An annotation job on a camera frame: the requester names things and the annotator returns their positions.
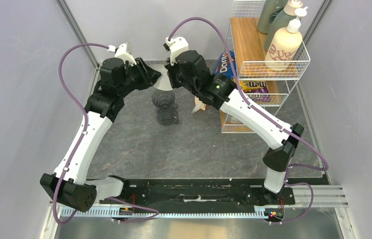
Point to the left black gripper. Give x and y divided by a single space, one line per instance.
149 76

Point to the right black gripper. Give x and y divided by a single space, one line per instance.
171 69

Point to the white paper coffee filter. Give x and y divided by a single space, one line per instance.
163 83

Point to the dark transparent coffee dripper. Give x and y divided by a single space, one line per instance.
164 101

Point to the clear glass carafe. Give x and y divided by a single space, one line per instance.
167 117

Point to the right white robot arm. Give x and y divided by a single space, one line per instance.
189 70

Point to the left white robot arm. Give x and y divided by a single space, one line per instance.
68 184

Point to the stack of paper filters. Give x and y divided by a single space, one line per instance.
199 106

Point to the blue Doritos chip bag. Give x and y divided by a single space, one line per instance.
223 65

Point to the yellow M&M's candy bag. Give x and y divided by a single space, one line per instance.
256 90

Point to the cream pump bottle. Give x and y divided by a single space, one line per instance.
284 46

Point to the dark green bottle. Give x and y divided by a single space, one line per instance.
270 10

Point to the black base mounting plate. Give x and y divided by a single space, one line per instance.
203 196

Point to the green pump bottle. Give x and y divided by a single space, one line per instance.
289 18

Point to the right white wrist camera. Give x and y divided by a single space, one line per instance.
175 46

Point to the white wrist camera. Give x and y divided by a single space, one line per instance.
123 52
175 46

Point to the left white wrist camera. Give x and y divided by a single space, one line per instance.
123 52

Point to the white wire shelf rack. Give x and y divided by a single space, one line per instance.
278 78

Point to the aluminium frame rail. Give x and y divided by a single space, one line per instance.
298 202

